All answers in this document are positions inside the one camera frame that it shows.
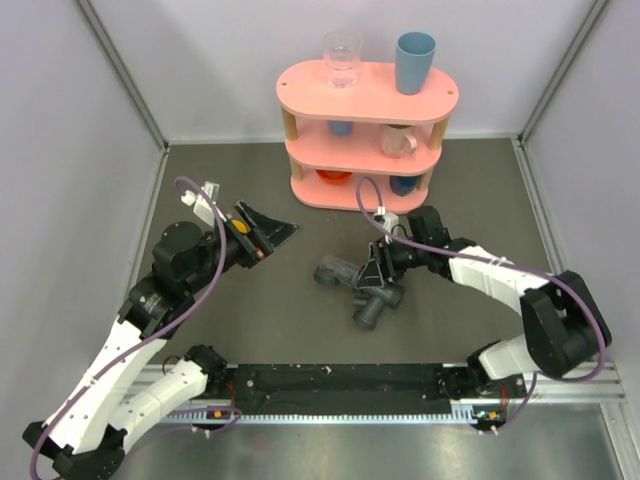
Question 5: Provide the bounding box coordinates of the small blue cup middle shelf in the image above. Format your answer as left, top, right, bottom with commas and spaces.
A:
328, 120, 353, 136

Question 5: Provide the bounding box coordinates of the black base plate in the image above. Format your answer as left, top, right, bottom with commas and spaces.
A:
230, 363, 488, 416

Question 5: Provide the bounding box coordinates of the dark blue cup bottom shelf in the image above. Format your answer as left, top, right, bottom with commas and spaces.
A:
389, 176, 419, 197

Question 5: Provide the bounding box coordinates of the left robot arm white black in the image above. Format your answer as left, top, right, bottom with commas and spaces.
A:
23, 201, 300, 479

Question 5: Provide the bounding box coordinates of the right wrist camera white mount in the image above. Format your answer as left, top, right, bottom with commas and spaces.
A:
373, 205, 399, 233

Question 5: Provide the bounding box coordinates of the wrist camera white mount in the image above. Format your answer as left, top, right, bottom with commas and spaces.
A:
373, 205, 399, 233
181, 181, 220, 226

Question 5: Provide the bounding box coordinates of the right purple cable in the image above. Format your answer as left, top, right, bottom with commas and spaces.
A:
355, 176, 612, 441

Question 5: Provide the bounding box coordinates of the grey pvc tee fitting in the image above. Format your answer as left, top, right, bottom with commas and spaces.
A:
353, 284, 405, 331

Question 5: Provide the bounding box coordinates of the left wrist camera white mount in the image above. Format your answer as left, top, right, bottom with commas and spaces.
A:
181, 181, 220, 226

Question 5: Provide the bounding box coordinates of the clear drinking glass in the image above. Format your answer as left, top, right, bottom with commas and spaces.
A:
323, 29, 362, 88

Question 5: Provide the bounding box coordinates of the orange bowl bottom shelf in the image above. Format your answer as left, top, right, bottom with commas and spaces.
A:
316, 169, 352, 185

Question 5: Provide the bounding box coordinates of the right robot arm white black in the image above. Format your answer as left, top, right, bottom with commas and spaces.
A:
368, 206, 612, 396

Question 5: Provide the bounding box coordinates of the yellow cup on table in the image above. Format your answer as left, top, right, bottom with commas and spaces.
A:
231, 219, 249, 234

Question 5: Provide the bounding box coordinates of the grey slotted cable duct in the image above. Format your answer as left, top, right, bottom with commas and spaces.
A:
161, 404, 504, 426

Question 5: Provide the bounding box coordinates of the purple cable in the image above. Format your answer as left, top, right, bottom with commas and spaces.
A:
355, 176, 612, 441
28, 175, 245, 480

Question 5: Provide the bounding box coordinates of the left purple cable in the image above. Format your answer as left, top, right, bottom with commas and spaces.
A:
28, 175, 245, 480

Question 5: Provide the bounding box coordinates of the tall blue plastic cup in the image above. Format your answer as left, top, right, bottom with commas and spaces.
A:
395, 32, 436, 95

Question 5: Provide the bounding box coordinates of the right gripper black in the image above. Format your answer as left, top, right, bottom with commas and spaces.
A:
357, 234, 429, 287

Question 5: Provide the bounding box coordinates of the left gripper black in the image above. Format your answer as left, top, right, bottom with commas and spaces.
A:
186, 199, 301, 294

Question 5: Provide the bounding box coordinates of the pink three-tier shelf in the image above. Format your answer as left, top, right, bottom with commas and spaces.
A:
276, 60, 459, 213

